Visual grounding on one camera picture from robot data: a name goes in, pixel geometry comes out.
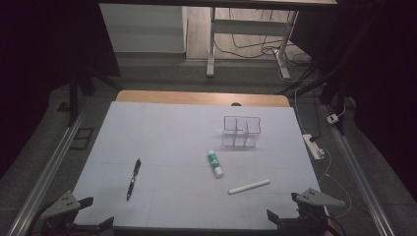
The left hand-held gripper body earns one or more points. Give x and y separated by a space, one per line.
60 205

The white green glue stick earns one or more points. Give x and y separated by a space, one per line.
215 164

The white table mat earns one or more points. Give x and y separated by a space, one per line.
170 131

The white power strip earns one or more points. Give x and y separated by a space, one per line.
313 147

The black rectangular floor frame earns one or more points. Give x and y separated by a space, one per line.
82 138

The small white adapter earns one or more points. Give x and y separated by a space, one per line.
332 118

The black metal stand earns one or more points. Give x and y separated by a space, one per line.
73 98
334 88

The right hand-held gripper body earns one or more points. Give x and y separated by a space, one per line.
316 198

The grey white cabinet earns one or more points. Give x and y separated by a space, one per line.
144 29

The black plug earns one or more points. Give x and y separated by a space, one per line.
314 138

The white desk frame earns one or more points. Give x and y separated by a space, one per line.
249 27

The person's right hand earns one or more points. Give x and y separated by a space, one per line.
331 228

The clear plastic desk organizer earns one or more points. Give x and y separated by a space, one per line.
242 131

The black pen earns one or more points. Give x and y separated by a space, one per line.
133 179

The white chalk stick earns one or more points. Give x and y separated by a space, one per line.
249 187

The aluminium rail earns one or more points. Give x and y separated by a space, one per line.
357 177
49 170

